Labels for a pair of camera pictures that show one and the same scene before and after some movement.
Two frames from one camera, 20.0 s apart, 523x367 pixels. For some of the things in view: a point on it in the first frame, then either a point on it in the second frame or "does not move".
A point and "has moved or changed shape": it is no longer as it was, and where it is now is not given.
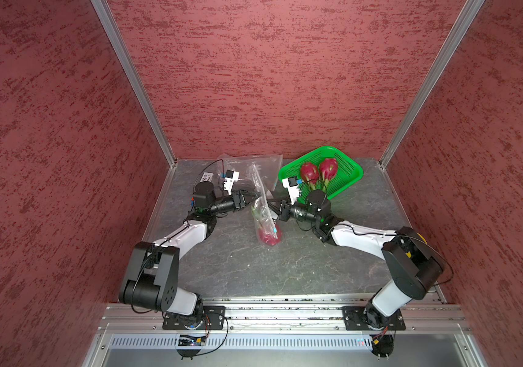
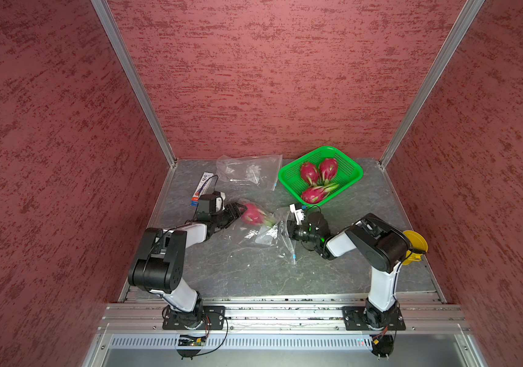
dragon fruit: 310,175 does not move
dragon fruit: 271,239 has moved or changed shape
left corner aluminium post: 135,78 does not move
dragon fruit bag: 329,167 does not move
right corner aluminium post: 465,21 does not move
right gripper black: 284,211 → 290,228
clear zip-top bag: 269,228 → 275,236
